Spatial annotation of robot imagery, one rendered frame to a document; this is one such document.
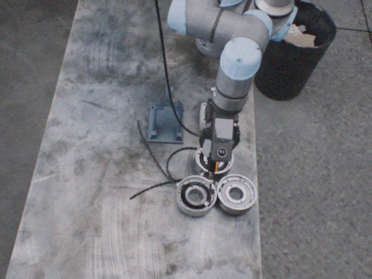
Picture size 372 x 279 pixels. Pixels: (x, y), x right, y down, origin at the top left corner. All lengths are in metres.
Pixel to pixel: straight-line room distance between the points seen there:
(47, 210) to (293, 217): 1.30
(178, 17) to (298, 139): 1.57
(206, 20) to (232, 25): 0.06
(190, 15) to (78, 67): 0.60
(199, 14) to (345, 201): 1.56
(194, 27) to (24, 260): 0.67
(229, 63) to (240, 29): 0.11
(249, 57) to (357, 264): 1.50
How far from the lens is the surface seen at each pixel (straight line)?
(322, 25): 2.58
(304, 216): 2.31
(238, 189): 1.32
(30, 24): 2.90
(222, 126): 1.08
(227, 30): 1.04
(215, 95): 1.05
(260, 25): 1.05
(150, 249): 1.23
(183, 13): 1.06
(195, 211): 1.24
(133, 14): 1.74
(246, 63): 0.95
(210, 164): 1.21
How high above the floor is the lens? 1.94
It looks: 55 degrees down
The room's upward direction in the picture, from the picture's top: 12 degrees clockwise
